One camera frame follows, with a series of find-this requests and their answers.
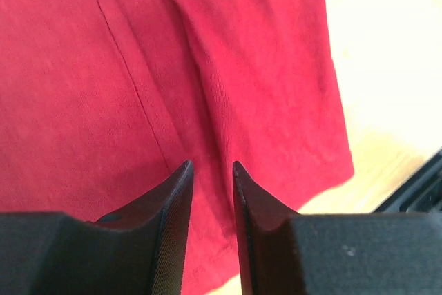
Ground red t-shirt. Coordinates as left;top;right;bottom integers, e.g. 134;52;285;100
1;0;354;294

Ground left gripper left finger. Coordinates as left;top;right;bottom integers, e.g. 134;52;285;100
1;161;194;294

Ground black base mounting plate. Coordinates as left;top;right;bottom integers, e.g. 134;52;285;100
374;150;441;213

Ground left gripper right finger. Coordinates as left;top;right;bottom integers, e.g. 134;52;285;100
233;162;441;294

